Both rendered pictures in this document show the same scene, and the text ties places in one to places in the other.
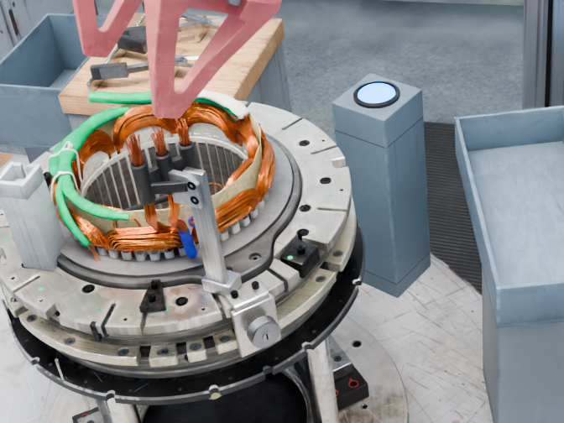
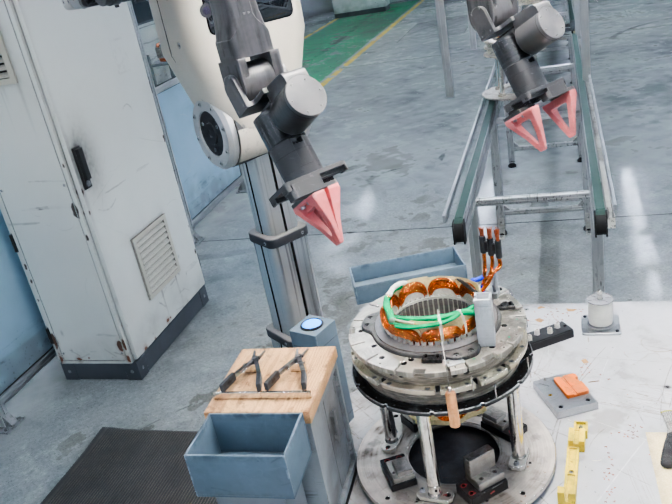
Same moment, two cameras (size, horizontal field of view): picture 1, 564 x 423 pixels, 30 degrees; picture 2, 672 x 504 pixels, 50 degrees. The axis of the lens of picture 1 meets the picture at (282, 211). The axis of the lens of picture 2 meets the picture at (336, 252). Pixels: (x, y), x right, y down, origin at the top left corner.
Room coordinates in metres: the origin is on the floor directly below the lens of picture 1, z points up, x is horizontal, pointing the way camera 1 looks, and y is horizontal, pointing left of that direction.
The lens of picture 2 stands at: (1.03, 1.22, 1.76)
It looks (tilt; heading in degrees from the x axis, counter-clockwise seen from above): 23 degrees down; 264
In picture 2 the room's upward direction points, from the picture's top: 11 degrees counter-clockwise
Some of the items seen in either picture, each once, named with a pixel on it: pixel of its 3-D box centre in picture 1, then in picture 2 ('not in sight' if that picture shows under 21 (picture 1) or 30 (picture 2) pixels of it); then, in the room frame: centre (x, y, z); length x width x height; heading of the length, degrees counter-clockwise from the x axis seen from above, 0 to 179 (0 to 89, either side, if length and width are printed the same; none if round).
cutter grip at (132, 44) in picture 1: (132, 44); (271, 380); (1.06, 0.14, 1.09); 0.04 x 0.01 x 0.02; 51
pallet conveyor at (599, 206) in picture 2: not in sight; (547, 52); (-2.03, -5.36, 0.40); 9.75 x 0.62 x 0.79; 64
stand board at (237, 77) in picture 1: (175, 65); (274, 383); (1.06, 0.09, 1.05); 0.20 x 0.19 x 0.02; 66
